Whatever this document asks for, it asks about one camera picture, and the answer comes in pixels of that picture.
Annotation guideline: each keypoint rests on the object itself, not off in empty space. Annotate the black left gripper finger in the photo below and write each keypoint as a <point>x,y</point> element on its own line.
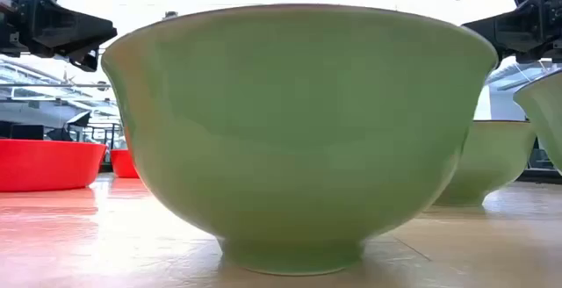
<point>66,33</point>
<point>88,59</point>

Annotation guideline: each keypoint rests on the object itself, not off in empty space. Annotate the grey overhead metal bar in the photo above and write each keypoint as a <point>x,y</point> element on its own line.
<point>44,85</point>

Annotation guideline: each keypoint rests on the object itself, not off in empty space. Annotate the black monitor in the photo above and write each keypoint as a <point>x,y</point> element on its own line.
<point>26,132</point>

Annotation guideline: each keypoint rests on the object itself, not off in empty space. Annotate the black studio softbox lamp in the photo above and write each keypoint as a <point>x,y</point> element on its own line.
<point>81,119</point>

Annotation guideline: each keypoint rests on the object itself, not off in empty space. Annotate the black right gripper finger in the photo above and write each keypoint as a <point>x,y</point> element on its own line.
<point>518,29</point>
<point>531,57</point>

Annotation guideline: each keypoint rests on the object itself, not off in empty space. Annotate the green bowl with floral inside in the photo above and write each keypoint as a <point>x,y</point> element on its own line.
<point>298,125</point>
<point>492,160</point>
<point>546,117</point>

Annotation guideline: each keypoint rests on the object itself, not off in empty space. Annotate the red plastic bowl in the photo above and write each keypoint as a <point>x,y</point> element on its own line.
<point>123,165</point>
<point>44,165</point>

